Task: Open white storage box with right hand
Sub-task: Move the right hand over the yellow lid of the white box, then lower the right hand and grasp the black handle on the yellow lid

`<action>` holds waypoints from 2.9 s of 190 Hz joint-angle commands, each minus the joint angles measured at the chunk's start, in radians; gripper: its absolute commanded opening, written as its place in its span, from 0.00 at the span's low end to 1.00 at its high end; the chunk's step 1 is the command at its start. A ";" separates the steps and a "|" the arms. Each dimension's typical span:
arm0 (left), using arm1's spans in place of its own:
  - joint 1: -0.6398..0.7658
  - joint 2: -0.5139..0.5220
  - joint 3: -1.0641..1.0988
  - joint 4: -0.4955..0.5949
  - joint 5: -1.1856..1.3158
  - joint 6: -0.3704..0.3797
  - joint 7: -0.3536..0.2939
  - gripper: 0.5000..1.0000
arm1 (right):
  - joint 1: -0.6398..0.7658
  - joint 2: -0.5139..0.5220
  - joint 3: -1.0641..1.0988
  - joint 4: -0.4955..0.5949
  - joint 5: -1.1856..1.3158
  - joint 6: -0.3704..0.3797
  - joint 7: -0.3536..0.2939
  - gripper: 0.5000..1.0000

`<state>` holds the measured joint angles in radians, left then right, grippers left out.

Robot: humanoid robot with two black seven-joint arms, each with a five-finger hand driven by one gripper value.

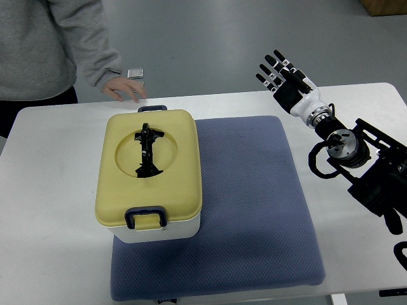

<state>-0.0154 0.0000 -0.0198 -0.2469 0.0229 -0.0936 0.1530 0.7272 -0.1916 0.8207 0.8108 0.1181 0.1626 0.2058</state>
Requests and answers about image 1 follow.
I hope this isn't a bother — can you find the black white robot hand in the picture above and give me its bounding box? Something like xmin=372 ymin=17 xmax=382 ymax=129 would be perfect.
xmin=256 ymin=50 xmax=332 ymax=125

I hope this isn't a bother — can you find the person's bare hand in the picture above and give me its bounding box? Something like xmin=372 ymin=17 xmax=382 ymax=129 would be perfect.
xmin=102 ymin=77 xmax=147 ymax=102

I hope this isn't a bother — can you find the yellow box lid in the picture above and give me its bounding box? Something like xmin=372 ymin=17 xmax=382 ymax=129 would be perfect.
xmin=95 ymin=109 xmax=202 ymax=229

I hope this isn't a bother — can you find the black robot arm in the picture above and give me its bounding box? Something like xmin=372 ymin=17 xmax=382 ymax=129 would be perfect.
xmin=307 ymin=104 xmax=406 ymax=235

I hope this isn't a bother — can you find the brown cardboard box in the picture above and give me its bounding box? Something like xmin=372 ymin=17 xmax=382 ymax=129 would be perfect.
xmin=359 ymin=0 xmax=406 ymax=17

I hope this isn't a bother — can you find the white storage box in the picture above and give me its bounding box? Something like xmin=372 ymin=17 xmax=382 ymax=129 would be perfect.
xmin=107 ymin=212 xmax=201 ymax=243

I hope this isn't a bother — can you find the upper metal floor plate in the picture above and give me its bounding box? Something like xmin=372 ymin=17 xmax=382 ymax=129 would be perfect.
xmin=127 ymin=68 xmax=144 ymax=79

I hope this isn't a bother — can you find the grey sweater person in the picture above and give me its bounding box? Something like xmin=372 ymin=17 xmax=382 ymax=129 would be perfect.
xmin=0 ymin=0 xmax=124 ymax=139

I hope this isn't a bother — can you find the blue cushion mat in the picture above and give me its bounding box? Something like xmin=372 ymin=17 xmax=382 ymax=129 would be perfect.
xmin=111 ymin=116 xmax=326 ymax=301

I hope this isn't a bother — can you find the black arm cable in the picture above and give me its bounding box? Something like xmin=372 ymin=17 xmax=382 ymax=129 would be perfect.
xmin=308 ymin=142 xmax=343 ymax=179

